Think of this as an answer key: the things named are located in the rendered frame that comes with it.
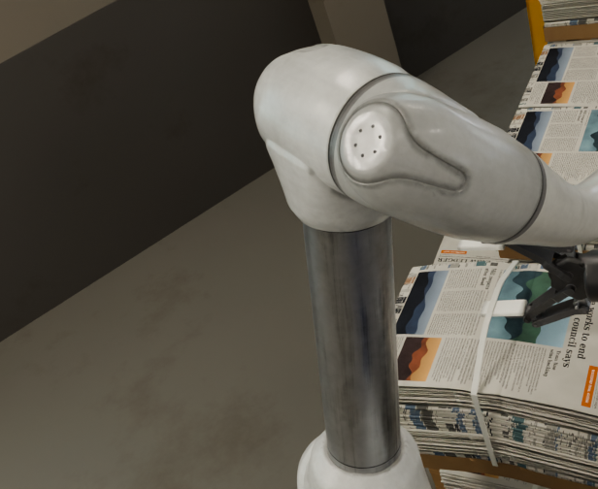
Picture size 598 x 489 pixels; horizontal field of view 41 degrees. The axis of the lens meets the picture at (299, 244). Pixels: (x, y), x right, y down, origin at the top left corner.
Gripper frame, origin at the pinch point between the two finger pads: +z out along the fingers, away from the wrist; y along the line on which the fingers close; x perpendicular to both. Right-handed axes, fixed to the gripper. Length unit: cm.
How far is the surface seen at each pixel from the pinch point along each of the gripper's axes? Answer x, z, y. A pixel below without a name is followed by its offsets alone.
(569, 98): 82, 4, 22
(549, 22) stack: 109, 13, 16
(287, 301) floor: 104, 137, 118
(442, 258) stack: 74, 47, 66
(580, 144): 64, -1, 23
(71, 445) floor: 23, 196, 114
